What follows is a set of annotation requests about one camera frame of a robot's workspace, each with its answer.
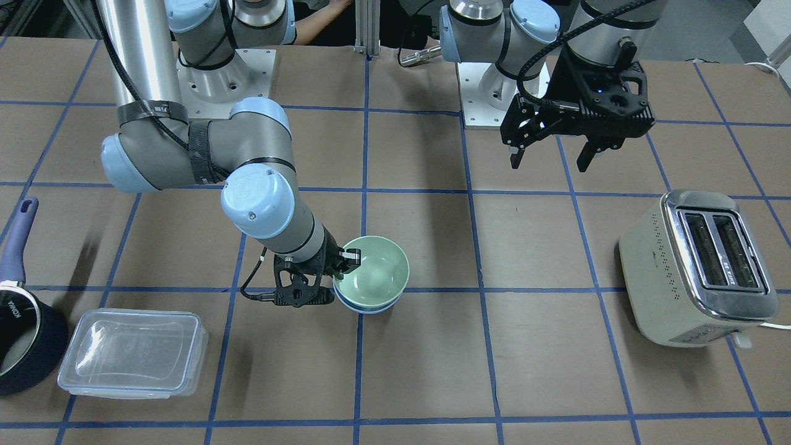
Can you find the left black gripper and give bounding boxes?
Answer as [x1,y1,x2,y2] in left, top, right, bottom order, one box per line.
[499,46,656,174]

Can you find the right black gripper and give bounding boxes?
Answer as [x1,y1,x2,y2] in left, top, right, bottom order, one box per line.
[290,228,362,282]

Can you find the green bowl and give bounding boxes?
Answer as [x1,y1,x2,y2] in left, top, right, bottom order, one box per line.
[333,235,410,306]

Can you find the blue bowl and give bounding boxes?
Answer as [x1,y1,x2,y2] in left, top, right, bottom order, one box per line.
[334,288,403,315]

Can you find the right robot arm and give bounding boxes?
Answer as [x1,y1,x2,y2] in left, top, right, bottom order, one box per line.
[91,1,359,277]

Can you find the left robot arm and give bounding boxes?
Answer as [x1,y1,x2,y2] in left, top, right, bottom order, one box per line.
[439,1,666,172]

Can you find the cream silver toaster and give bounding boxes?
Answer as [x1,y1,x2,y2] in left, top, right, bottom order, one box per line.
[618,189,779,349]

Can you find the clear plastic lidded container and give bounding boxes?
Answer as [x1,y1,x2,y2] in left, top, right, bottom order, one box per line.
[57,308,209,400]

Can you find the seated person in black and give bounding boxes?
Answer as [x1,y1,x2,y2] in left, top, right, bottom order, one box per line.
[294,1,354,45]

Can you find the dark blue saucepan with lid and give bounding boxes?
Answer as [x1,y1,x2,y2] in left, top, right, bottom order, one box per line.
[1,197,69,396]

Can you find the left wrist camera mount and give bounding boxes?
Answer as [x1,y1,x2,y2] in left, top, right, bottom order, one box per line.
[556,43,656,134]

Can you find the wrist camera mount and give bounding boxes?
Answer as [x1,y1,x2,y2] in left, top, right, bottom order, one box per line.
[556,43,656,134]
[239,250,334,308]

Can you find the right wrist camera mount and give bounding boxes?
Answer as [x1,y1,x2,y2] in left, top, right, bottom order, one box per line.
[239,250,334,308]

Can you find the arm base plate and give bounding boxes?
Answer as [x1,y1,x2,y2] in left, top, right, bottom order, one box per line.
[457,62,517,130]
[175,49,277,121]

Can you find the aluminium frame post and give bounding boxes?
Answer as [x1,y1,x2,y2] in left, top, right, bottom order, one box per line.
[353,0,381,59]

